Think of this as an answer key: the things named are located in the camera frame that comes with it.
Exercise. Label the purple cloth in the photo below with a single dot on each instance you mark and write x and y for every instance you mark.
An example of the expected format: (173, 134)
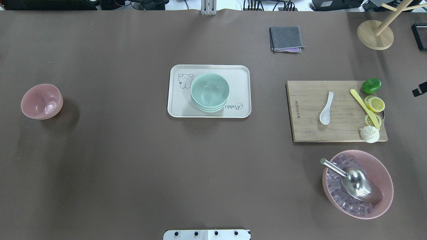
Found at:
(293, 50)

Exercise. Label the green lime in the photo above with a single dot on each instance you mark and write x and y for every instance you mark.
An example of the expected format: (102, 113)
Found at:
(371, 85)

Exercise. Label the wooden mug tree stand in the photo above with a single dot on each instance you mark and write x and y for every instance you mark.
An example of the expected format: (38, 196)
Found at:
(378, 35)

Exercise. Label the metal ice scoop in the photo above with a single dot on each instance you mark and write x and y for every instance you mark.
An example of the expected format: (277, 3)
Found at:
(356, 183)

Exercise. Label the large pink ice bowl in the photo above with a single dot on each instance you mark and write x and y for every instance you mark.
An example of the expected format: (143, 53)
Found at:
(375, 171)

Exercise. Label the lemon slice under knife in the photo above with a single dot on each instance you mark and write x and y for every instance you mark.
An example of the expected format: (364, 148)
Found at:
(369, 122)

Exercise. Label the grey folded cloth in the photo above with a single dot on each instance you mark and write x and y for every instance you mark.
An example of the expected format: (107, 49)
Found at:
(284, 37)

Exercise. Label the green bowl stack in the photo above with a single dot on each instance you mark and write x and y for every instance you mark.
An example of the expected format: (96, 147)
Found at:
(210, 92)

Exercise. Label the cream rabbit tray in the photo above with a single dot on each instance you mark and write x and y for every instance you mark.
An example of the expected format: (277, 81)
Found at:
(180, 104)

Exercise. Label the white ceramic spoon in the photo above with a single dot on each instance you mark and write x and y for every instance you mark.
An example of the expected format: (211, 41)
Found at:
(324, 116)

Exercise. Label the black tray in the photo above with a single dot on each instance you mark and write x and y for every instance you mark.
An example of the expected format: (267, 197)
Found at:
(420, 33)

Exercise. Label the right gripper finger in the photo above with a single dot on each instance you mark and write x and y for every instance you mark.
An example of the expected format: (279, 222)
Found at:
(422, 89)

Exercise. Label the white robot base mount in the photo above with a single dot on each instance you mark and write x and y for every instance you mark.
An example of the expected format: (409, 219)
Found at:
(208, 234)

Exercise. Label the bamboo cutting board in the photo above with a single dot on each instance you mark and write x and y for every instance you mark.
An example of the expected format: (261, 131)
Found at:
(307, 99)

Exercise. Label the lower stacked lemon slice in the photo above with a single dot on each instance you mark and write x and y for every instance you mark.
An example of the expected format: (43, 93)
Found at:
(367, 99)

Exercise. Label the small pink bowl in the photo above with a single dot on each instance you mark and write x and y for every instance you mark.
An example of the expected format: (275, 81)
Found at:
(42, 102)

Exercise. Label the yellow plastic knife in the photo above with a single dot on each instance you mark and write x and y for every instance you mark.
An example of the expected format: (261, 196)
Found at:
(370, 113)

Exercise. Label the upper lemon slice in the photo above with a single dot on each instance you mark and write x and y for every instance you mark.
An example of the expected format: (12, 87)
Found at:
(375, 104)

